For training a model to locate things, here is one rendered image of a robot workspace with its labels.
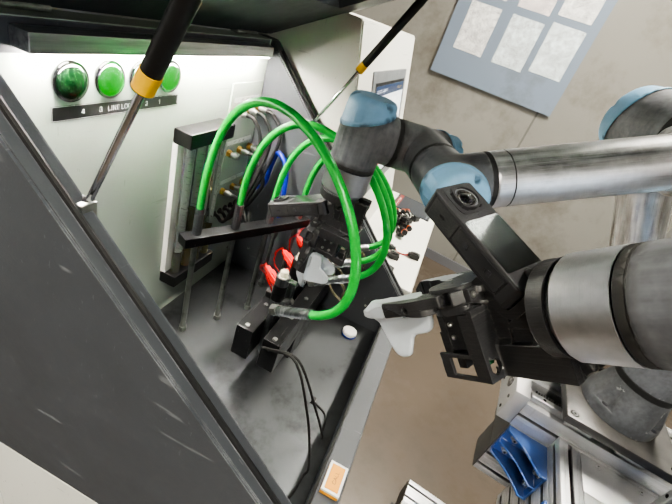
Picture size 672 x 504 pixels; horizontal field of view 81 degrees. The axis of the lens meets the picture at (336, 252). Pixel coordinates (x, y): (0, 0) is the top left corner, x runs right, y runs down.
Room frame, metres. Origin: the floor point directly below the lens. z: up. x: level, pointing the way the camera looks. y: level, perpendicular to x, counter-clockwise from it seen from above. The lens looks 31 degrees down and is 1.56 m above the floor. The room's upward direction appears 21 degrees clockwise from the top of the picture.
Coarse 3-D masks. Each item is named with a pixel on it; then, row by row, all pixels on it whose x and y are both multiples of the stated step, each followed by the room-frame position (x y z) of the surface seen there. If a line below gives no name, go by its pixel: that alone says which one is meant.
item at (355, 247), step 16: (240, 112) 0.61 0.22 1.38; (288, 112) 0.55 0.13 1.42; (224, 128) 0.63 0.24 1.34; (304, 128) 0.53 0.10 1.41; (320, 144) 0.51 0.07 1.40; (208, 160) 0.64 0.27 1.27; (208, 176) 0.64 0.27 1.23; (336, 176) 0.49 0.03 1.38; (352, 208) 0.47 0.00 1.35; (352, 224) 0.46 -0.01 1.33; (352, 240) 0.45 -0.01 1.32; (352, 256) 0.45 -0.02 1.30; (352, 272) 0.44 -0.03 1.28; (352, 288) 0.44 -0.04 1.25
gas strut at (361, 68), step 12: (420, 0) 0.93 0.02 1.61; (408, 12) 0.93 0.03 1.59; (396, 24) 0.93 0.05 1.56; (384, 36) 0.94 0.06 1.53; (384, 48) 0.94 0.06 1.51; (372, 60) 0.94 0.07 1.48; (360, 72) 0.94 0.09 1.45; (348, 84) 0.94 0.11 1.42; (336, 96) 0.94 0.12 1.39; (324, 108) 0.94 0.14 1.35; (312, 120) 0.94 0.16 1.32
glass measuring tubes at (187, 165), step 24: (216, 120) 0.79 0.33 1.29; (192, 144) 0.67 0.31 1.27; (192, 168) 0.69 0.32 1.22; (216, 168) 0.78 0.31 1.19; (168, 192) 0.67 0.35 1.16; (192, 192) 0.71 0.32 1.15; (216, 192) 0.79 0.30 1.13; (168, 216) 0.67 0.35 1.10; (192, 216) 0.71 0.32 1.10; (168, 240) 0.67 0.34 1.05; (168, 264) 0.68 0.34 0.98
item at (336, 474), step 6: (336, 468) 0.38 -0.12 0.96; (342, 468) 0.38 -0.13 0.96; (330, 474) 0.37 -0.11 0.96; (336, 474) 0.37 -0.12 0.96; (342, 474) 0.37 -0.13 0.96; (330, 480) 0.36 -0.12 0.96; (336, 480) 0.36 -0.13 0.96; (324, 486) 0.34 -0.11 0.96; (330, 486) 0.35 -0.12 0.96; (336, 486) 0.35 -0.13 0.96; (324, 492) 0.34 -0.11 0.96; (336, 492) 0.34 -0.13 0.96
